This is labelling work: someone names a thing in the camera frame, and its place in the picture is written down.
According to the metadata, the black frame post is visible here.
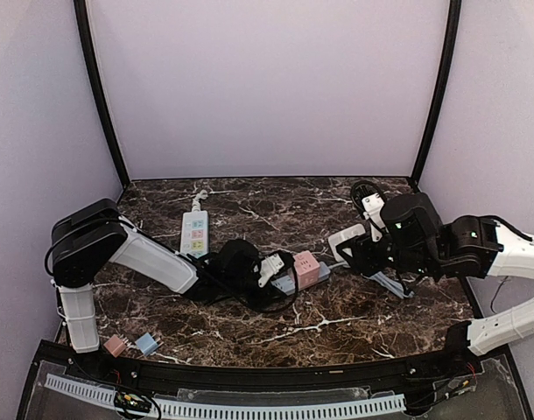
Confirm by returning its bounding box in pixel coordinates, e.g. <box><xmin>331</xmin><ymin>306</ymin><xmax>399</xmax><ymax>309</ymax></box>
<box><xmin>73</xmin><ymin>0</ymin><xmax>130</xmax><ymax>189</ymax></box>
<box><xmin>410</xmin><ymin>0</ymin><xmax>462</xmax><ymax>186</ymax></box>

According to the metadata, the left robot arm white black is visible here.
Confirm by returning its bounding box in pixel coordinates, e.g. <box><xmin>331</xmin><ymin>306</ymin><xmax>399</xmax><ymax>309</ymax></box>
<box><xmin>44</xmin><ymin>199</ymin><xmax>294</xmax><ymax>354</ymax></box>

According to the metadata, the white multicolour power strip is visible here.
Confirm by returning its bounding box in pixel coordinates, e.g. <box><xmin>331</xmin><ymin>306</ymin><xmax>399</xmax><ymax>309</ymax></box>
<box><xmin>179</xmin><ymin>190</ymin><xmax>209</xmax><ymax>258</ymax></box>

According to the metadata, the blue plug adapter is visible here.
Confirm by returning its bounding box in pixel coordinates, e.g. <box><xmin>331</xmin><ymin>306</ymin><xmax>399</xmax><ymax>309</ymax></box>
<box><xmin>135</xmin><ymin>332</ymin><xmax>163</xmax><ymax>356</ymax></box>

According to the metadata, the small circuit board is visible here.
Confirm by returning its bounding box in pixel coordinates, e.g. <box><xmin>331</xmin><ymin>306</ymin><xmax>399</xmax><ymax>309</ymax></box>
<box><xmin>113</xmin><ymin>392</ymin><xmax>153</xmax><ymax>413</ymax></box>

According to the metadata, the pink plug adapter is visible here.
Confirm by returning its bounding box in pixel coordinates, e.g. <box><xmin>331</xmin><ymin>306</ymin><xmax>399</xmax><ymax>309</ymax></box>
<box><xmin>103</xmin><ymin>334</ymin><xmax>129</xmax><ymax>358</ymax></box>

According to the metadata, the pink cube socket adapter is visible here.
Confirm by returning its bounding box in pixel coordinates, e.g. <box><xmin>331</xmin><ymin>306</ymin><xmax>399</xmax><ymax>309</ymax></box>
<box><xmin>293</xmin><ymin>250</ymin><xmax>320</xmax><ymax>291</ymax></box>

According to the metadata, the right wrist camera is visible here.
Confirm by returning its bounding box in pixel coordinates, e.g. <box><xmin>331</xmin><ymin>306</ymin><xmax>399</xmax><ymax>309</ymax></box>
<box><xmin>350</xmin><ymin>181</ymin><xmax>387</xmax><ymax>242</ymax></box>

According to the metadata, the right black frame post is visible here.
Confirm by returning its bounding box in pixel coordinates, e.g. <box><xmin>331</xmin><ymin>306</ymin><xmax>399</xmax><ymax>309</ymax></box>
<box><xmin>410</xmin><ymin>0</ymin><xmax>462</xmax><ymax>186</ymax></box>

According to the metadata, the grey power cable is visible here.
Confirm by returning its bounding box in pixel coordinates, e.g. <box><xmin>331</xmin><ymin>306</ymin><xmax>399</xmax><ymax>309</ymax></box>
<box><xmin>327</xmin><ymin>262</ymin><xmax>415</xmax><ymax>300</ymax></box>

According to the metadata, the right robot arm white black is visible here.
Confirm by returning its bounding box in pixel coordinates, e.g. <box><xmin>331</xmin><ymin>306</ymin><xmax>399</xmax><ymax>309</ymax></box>
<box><xmin>331</xmin><ymin>192</ymin><xmax>534</xmax><ymax>356</ymax></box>

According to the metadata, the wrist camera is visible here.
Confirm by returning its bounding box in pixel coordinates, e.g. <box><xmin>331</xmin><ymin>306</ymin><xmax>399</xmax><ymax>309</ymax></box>
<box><xmin>257</xmin><ymin>250</ymin><xmax>294</xmax><ymax>288</ymax></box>
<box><xmin>350</xmin><ymin>181</ymin><xmax>387</xmax><ymax>242</ymax></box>

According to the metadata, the left black frame post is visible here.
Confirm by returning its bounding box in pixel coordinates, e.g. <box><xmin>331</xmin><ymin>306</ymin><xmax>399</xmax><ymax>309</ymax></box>
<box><xmin>73</xmin><ymin>0</ymin><xmax>130</xmax><ymax>189</ymax></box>

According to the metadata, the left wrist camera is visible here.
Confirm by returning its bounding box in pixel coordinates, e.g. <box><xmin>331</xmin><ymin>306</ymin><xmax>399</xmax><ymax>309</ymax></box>
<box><xmin>257</xmin><ymin>250</ymin><xmax>294</xmax><ymax>288</ymax></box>

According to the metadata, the slotted grey cable duct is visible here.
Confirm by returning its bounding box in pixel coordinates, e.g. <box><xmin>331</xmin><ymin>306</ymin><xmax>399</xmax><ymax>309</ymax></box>
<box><xmin>44</xmin><ymin>374</ymin><xmax>406</xmax><ymax>419</ymax></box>

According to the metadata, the white cube socket adapter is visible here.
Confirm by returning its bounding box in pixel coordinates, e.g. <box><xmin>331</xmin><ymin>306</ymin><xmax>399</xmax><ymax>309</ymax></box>
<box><xmin>327</xmin><ymin>224</ymin><xmax>366</xmax><ymax>263</ymax></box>

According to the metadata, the black front rail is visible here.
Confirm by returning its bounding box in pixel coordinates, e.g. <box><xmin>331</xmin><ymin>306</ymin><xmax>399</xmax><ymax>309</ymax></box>
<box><xmin>33</xmin><ymin>340</ymin><xmax>481</xmax><ymax>394</ymax></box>

